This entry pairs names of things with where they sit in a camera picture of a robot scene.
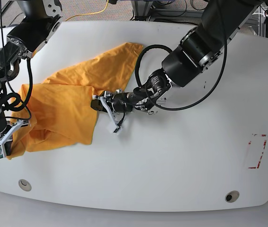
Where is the orange t-shirt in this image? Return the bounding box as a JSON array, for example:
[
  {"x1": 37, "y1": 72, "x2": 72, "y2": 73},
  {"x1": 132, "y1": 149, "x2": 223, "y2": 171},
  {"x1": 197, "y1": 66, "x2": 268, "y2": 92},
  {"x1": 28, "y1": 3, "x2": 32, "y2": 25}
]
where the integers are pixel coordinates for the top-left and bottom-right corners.
[{"x1": 10, "y1": 43, "x2": 143, "y2": 158}]

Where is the aluminium frame rail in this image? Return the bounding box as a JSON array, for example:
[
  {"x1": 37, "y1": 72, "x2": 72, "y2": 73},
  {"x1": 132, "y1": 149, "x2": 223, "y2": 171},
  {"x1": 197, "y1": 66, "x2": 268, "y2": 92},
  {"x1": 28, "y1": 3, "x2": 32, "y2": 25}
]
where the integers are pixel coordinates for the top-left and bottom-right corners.
[{"x1": 130, "y1": 0, "x2": 209, "y2": 24}]

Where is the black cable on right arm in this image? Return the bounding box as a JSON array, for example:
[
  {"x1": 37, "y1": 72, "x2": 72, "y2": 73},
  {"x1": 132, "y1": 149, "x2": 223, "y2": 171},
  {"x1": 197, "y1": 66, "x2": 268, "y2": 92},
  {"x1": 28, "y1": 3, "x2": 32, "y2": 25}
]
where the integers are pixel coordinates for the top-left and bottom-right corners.
[{"x1": 0, "y1": 0, "x2": 34, "y2": 123}]

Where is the left table grommet hole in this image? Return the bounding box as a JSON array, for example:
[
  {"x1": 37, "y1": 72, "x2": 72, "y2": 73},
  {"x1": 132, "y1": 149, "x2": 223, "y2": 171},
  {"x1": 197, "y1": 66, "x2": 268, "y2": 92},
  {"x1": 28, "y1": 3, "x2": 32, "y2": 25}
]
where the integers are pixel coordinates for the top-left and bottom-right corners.
[{"x1": 18, "y1": 179, "x2": 32, "y2": 192}]

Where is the red tape rectangle marking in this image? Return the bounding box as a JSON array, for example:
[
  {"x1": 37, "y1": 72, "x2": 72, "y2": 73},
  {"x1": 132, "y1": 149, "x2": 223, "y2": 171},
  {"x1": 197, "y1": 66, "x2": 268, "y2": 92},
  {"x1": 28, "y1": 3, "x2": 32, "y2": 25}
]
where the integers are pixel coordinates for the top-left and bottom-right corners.
[{"x1": 245, "y1": 134, "x2": 268, "y2": 169}]

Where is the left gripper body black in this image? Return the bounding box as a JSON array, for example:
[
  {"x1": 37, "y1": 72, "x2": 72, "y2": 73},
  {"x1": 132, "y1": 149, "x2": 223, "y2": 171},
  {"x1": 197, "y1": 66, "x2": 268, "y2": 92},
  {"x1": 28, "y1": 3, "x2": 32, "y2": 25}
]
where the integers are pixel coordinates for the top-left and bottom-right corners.
[{"x1": 111, "y1": 91, "x2": 158, "y2": 113}]

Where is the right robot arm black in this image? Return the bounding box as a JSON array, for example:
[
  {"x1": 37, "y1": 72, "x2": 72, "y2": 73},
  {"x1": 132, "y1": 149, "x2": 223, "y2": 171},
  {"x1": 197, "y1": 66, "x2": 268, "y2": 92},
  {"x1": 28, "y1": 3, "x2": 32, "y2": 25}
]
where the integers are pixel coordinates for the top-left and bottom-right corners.
[{"x1": 0, "y1": 0, "x2": 63, "y2": 144}]

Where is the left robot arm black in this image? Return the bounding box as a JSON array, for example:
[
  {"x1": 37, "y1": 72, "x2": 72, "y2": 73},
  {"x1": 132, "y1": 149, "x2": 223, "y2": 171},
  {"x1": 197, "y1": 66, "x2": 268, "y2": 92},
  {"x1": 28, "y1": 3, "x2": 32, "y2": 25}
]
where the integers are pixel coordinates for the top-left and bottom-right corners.
[{"x1": 90, "y1": 0, "x2": 262, "y2": 114}]

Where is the table grommet hole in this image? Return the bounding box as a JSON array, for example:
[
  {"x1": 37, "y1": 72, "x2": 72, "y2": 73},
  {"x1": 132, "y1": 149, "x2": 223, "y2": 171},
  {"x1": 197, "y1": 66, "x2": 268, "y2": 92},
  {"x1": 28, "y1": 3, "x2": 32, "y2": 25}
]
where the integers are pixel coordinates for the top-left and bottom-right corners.
[
  {"x1": 18, "y1": 179, "x2": 32, "y2": 192},
  {"x1": 225, "y1": 191, "x2": 240, "y2": 203}
]

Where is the right table grommet hole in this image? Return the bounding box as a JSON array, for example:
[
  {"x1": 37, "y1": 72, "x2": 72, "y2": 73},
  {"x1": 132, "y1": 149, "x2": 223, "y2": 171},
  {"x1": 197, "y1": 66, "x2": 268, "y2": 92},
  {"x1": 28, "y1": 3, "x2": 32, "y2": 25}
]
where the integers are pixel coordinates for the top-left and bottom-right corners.
[{"x1": 225, "y1": 191, "x2": 240, "y2": 203}]

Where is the yellow cable on floor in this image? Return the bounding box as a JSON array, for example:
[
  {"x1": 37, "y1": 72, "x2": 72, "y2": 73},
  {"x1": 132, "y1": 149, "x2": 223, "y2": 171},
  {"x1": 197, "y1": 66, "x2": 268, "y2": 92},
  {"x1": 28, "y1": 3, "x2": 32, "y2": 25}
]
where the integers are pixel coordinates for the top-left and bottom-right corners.
[{"x1": 65, "y1": 0, "x2": 108, "y2": 22}]

